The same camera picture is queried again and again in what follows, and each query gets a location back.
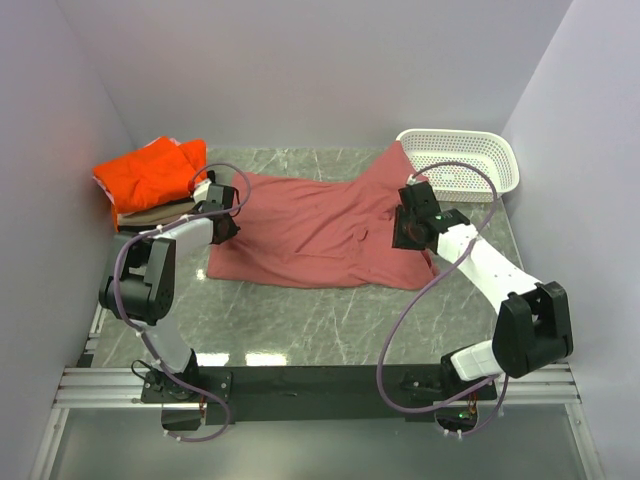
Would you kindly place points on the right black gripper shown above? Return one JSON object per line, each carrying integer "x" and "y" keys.
{"x": 399, "y": 241}

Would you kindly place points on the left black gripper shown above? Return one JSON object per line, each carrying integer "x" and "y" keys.
{"x": 232, "y": 232}

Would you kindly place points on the pink red t shirt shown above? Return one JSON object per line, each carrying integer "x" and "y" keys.
{"x": 303, "y": 233}

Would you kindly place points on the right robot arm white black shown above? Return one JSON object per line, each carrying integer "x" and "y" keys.
{"x": 533, "y": 326}

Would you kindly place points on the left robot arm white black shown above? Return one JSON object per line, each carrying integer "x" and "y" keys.
{"x": 138, "y": 285}

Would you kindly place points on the beige folded t shirt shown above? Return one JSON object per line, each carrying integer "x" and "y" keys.
{"x": 159, "y": 215}

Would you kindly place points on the orange folded t shirt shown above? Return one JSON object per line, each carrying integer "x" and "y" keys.
{"x": 163, "y": 171}

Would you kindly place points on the white perforated plastic basket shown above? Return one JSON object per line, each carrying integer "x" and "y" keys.
{"x": 453, "y": 151}

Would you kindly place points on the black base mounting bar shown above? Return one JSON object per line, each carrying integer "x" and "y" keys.
{"x": 293, "y": 393}

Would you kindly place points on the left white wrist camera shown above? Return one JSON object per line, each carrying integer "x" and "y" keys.
{"x": 200, "y": 192}

